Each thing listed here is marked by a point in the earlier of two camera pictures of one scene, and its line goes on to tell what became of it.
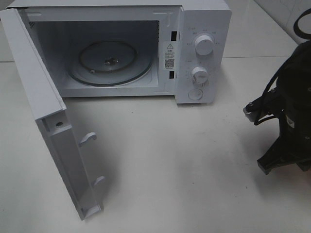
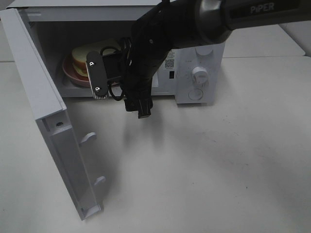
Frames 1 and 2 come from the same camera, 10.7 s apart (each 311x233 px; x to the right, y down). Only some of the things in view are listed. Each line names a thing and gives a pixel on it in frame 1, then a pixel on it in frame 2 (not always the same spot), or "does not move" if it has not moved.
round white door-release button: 195,94 does not move
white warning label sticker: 169,56 does not move
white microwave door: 51,114 does not move
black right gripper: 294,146 → 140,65
